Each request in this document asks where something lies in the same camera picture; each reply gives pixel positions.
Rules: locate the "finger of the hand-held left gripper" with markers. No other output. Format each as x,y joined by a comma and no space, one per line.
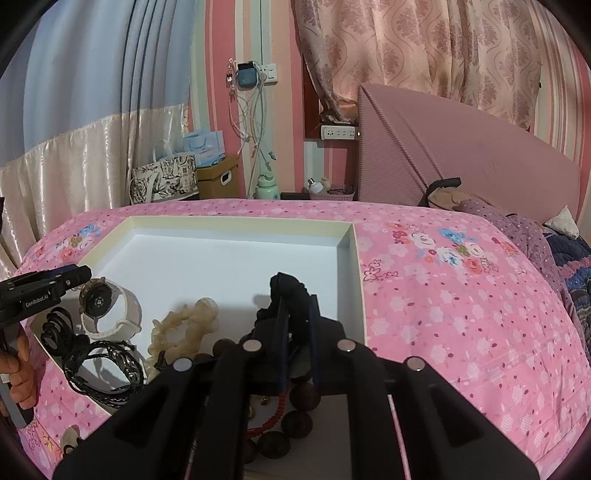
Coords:
69,277

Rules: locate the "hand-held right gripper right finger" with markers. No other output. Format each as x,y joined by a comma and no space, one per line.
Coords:
314,341

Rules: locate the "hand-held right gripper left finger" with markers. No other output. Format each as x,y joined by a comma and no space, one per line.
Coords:
280,332

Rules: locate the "black scrunchie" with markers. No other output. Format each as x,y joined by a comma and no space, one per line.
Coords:
288,286

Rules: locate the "white shallow cardboard box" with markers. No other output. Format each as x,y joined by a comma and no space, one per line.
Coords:
231,272

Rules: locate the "cream scrunchie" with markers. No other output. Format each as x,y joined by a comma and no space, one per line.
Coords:
194,318

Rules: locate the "person's left hand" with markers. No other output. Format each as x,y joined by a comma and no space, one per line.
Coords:
18,374

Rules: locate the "black and white floral bag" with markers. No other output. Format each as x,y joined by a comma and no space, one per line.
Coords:
161,180

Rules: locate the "mint green bottle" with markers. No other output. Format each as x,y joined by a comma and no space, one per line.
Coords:
267,188

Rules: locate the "pink plastic basket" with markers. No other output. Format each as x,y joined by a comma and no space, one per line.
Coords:
332,194

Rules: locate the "pink floral bedsheet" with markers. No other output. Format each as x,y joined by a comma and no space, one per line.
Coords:
461,323

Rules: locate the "white light bulb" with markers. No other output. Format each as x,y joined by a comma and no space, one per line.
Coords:
316,184

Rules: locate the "brown cardboard box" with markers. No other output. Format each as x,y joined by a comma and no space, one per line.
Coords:
219,179

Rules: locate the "blue and cream satin curtain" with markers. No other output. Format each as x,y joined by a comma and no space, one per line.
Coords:
69,92

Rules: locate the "beige cloth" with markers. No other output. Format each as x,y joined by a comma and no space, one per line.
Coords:
450,198

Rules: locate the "white power strip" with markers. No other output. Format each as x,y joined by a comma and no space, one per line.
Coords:
339,132

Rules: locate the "purple dotted pillow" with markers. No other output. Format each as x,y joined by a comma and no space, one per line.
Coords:
503,226

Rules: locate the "pink padded headboard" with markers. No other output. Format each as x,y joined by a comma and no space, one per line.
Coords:
461,152

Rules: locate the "dark blue blanket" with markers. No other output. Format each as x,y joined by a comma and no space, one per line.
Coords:
575,272

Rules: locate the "white cloth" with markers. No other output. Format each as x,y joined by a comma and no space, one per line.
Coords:
563,227

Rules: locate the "pink patterned curtain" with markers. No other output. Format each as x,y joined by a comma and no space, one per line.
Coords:
415,55

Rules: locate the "blue pouch on wall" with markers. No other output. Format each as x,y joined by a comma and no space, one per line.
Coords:
247,76

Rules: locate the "white wall outlet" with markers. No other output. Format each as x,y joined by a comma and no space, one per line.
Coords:
268,70

